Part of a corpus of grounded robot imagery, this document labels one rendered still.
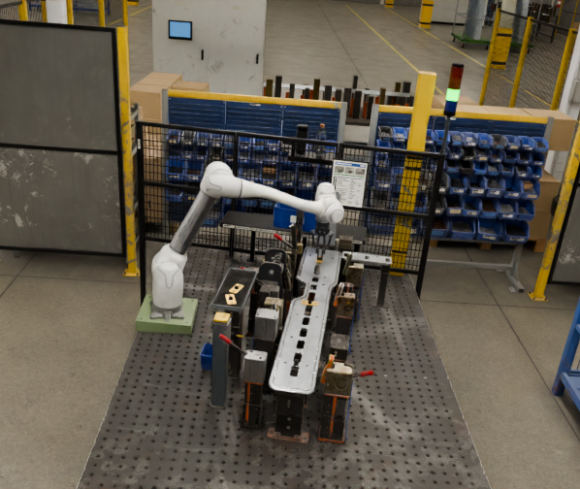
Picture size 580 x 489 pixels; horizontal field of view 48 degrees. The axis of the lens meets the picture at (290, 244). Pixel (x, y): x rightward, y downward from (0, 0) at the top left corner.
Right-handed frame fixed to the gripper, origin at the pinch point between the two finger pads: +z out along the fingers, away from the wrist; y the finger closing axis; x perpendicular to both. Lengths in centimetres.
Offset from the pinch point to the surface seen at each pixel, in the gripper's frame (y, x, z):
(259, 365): -15, -109, 1
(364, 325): 28.8, -11.4, 35.9
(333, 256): 7.0, 10.3, 5.7
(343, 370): 20, -108, -1
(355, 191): 15, 54, -19
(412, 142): 46, 58, -53
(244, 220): -51, 40, 2
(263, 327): -18, -84, -1
